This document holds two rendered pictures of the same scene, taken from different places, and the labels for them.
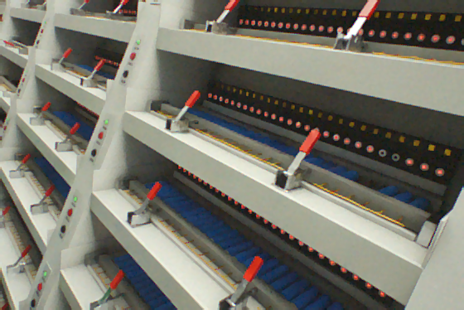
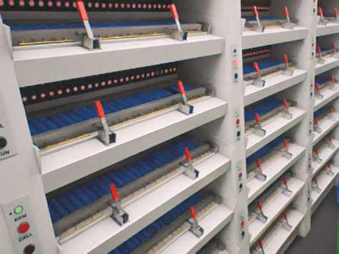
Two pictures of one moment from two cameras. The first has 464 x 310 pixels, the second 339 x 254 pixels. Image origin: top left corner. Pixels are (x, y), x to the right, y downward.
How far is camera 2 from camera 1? 0.84 m
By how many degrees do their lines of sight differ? 85
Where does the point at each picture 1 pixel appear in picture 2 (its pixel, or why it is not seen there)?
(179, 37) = (63, 63)
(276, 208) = (193, 122)
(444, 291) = (232, 103)
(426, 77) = (210, 44)
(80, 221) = not seen: outside the picture
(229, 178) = (172, 129)
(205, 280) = (172, 182)
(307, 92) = not seen: hidden behind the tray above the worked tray
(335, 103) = not seen: hidden behind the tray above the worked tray
